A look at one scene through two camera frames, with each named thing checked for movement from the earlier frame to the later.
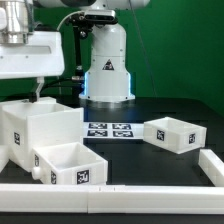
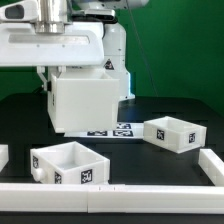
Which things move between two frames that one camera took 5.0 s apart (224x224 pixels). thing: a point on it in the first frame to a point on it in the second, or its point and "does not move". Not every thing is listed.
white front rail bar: x=111 y=199 does not move
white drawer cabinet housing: x=23 y=124 to x=84 y=102
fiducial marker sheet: x=113 y=130 does not move
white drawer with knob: x=68 y=164 does not move
